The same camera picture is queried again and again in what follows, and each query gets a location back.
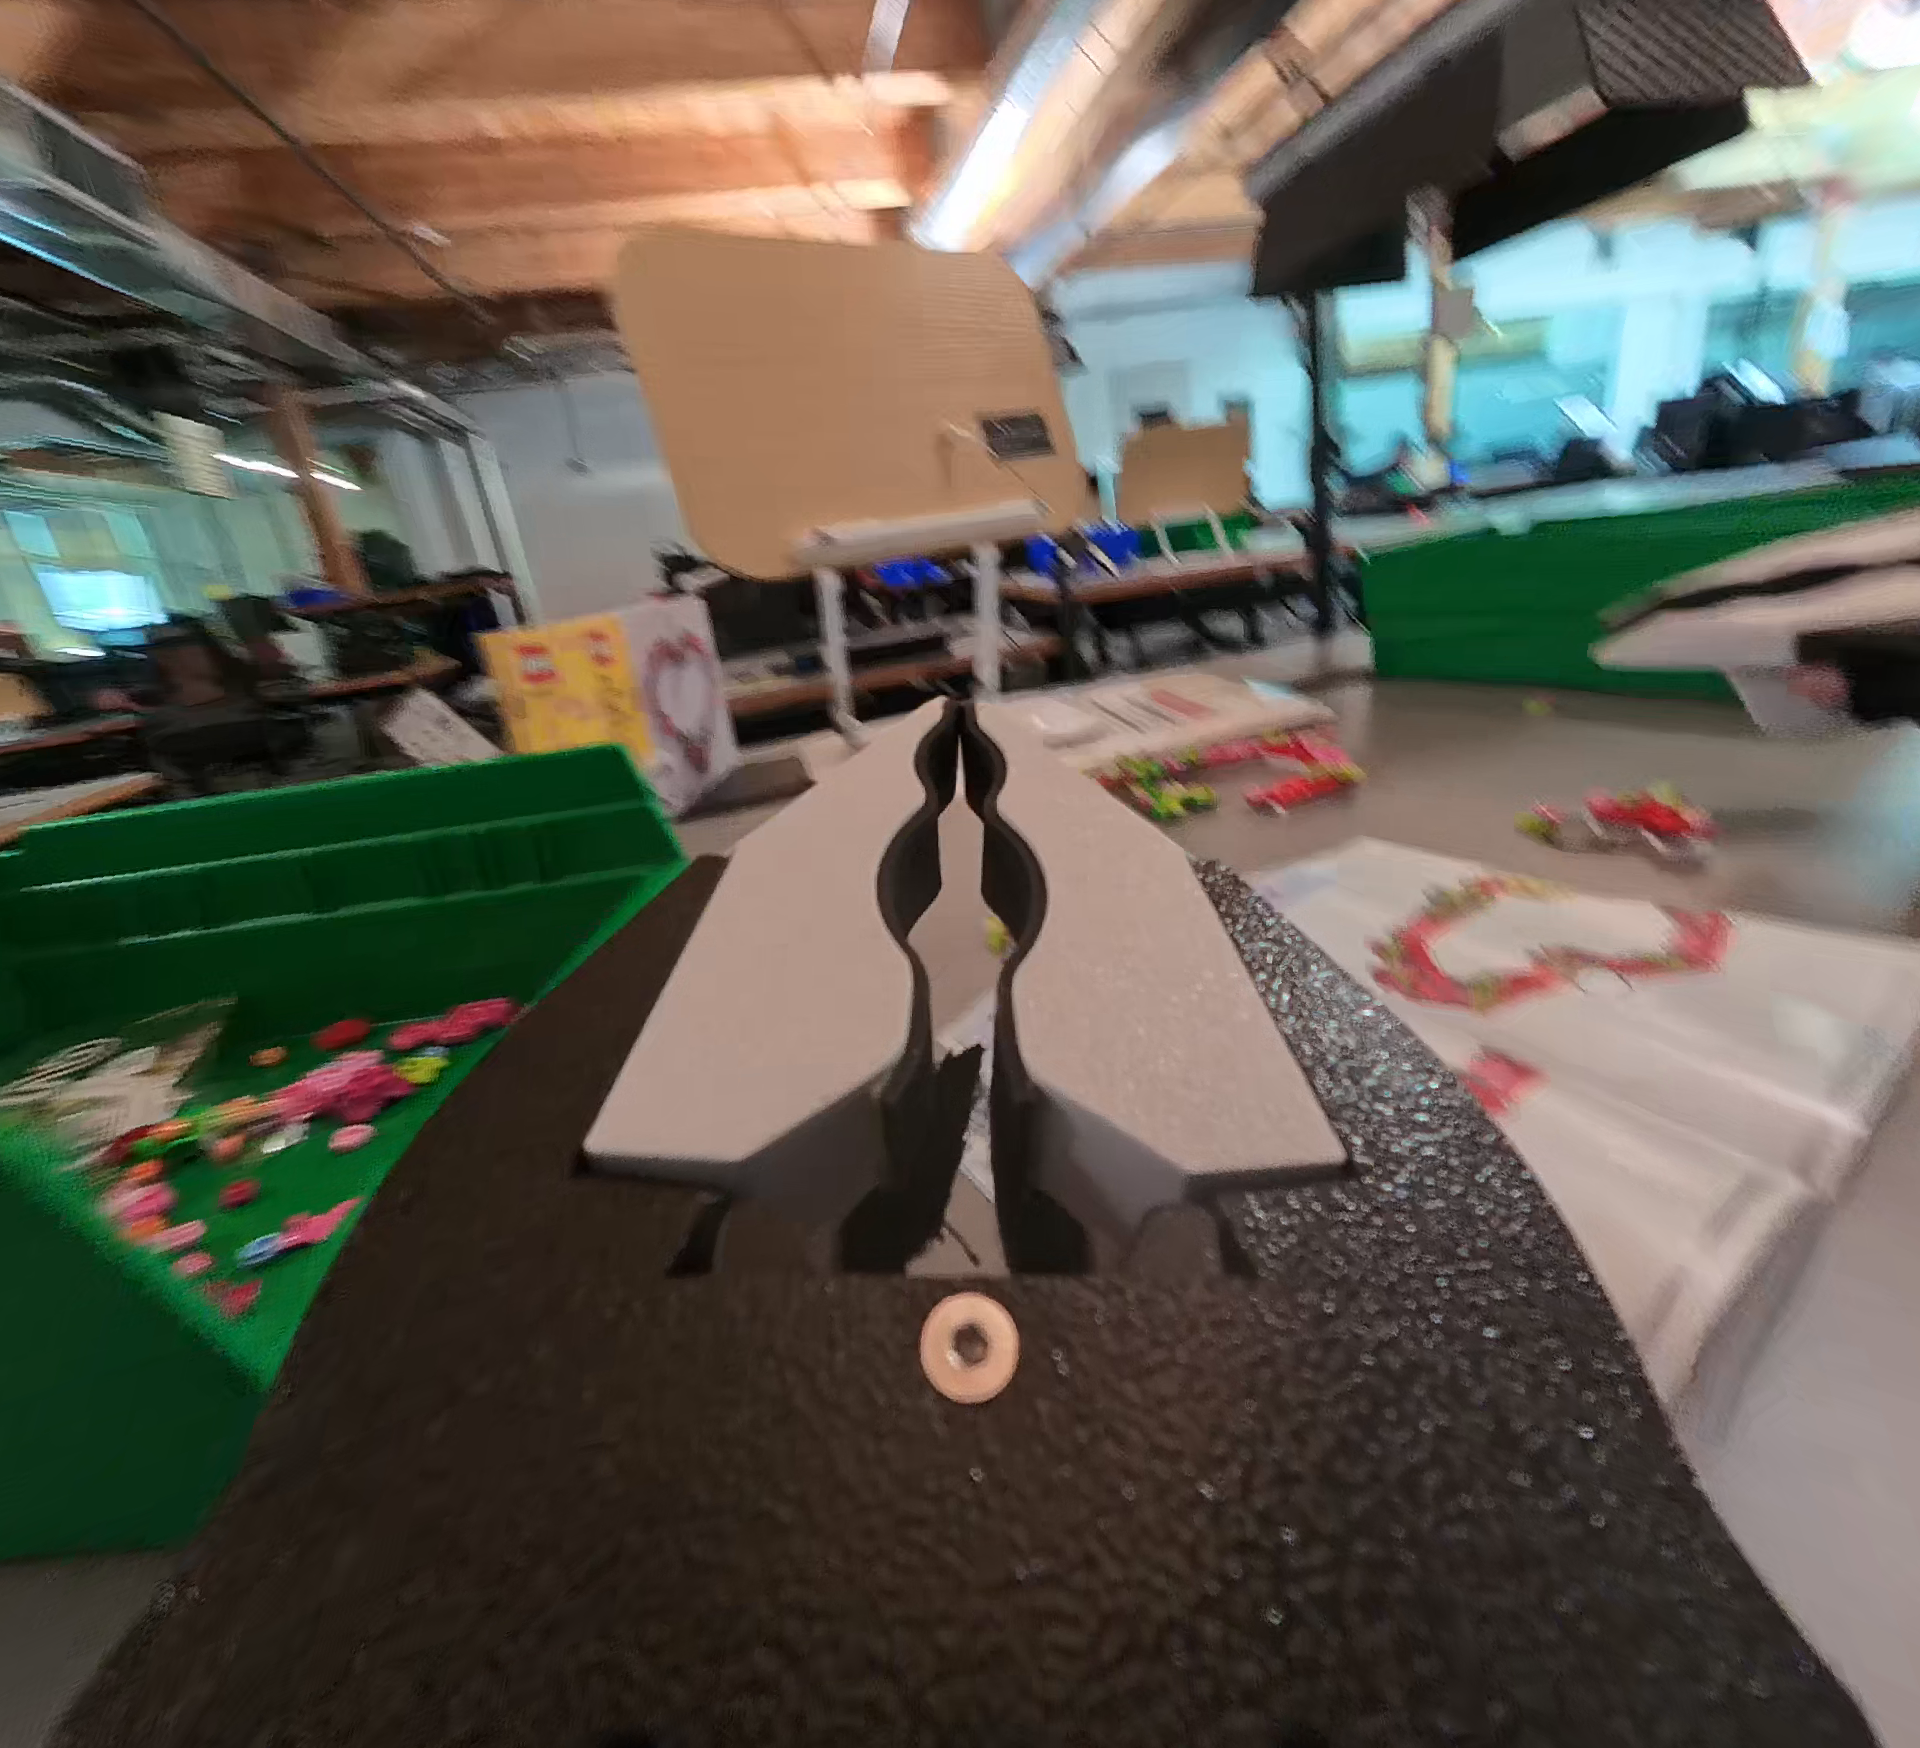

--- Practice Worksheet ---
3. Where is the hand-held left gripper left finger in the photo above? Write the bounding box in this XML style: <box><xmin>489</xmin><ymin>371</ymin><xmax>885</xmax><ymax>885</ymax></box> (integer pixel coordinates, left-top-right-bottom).
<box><xmin>581</xmin><ymin>695</ymin><xmax>964</xmax><ymax>1275</ymax></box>

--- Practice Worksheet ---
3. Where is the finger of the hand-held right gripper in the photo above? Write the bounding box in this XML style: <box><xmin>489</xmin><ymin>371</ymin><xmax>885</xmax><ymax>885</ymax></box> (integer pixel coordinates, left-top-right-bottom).
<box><xmin>1609</xmin><ymin>517</ymin><xmax>1920</xmax><ymax>612</ymax></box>
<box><xmin>1591</xmin><ymin>567</ymin><xmax>1920</xmax><ymax>677</ymax></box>

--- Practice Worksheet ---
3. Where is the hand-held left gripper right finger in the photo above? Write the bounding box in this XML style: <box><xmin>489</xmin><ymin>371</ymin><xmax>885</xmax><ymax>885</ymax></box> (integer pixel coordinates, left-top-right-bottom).
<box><xmin>961</xmin><ymin>702</ymin><xmax>1347</xmax><ymax>1275</ymax></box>

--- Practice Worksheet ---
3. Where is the red green lego assembly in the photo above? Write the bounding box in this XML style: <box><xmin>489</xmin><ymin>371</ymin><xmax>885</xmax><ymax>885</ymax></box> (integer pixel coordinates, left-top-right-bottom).
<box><xmin>1514</xmin><ymin>786</ymin><xmax>1725</xmax><ymax>870</ymax></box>
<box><xmin>1093</xmin><ymin>726</ymin><xmax>1372</xmax><ymax>824</ymax></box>

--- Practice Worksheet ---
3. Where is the yellow lego set box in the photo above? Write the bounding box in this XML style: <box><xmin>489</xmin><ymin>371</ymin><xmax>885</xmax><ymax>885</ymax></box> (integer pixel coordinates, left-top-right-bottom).
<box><xmin>478</xmin><ymin>595</ymin><xmax>745</xmax><ymax>817</ymax></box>

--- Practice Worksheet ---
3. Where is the lego instruction booklet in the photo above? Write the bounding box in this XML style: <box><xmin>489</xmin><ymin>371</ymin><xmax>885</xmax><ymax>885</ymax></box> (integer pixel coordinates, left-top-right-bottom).
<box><xmin>1246</xmin><ymin>836</ymin><xmax>1920</xmax><ymax>1466</ymax></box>

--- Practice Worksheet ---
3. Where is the pile of loose lego pieces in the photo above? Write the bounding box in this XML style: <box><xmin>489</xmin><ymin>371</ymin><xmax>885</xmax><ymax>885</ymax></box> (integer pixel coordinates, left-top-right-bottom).
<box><xmin>0</xmin><ymin>998</ymin><xmax>529</xmax><ymax>1319</ymax></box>

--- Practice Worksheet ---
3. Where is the green bin with lego pieces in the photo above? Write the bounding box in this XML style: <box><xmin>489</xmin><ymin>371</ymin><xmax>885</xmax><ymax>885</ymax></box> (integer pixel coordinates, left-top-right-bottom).
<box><xmin>0</xmin><ymin>742</ymin><xmax>692</xmax><ymax>1562</ymax></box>

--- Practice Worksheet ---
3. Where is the empty green plastic bin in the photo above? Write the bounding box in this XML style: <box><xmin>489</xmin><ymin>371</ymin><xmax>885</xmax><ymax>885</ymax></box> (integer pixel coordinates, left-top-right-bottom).
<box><xmin>1363</xmin><ymin>473</ymin><xmax>1920</xmax><ymax>708</ymax></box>

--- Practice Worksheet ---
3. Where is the black stand pole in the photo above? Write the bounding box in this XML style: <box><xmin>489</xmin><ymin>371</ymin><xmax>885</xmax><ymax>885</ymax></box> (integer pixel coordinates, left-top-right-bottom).
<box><xmin>1300</xmin><ymin>285</ymin><xmax>1343</xmax><ymax>633</ymax></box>

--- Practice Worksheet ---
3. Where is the small cardboard box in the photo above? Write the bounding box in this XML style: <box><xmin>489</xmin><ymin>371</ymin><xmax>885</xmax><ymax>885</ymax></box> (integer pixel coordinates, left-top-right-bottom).
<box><xmin>1116</xmin><ymin>411</ymin><xmax>1256</xmax><ymax>522</ymax></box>

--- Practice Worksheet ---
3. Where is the black overhead panel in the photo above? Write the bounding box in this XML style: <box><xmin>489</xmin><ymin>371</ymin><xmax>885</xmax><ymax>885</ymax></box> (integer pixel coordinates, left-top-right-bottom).
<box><xmin>1246</xmin><ymin>0</ymin><xmax>1815</xmax><ymax>297</ymax></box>

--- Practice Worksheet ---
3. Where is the large cardboard sheet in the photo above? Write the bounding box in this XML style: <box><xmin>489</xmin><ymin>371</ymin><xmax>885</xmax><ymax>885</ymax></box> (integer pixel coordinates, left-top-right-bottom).
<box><xmin>614</xmin><ymin>225</ymin><xmax>1096</xmax><ymax>583</ymax></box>

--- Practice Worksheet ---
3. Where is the black office chair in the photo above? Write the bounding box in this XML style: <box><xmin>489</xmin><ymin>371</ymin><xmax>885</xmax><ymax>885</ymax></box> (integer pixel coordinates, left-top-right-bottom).
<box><xmin>142</xmin><ymin>600</ymin><xmax>326</xmax><ymax>796</ymax></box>

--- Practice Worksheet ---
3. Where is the white table frame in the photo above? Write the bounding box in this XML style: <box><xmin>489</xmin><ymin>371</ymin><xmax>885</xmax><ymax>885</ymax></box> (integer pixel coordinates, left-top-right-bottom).
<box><xmin>791</xmin><ymin>500</ymin><xmax>1060</xmax><ymax>737</ymax></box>

